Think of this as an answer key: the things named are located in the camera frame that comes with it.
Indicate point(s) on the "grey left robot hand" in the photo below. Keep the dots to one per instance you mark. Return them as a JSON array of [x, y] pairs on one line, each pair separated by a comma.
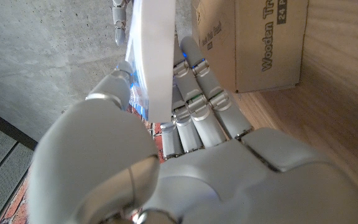
[[228, 180]]

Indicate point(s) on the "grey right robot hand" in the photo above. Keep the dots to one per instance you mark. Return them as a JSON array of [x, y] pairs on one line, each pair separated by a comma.
[[120, 21]]

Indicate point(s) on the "brown cardboard packing box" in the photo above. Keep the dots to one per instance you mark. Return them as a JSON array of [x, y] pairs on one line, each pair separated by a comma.
[[259, 46]]

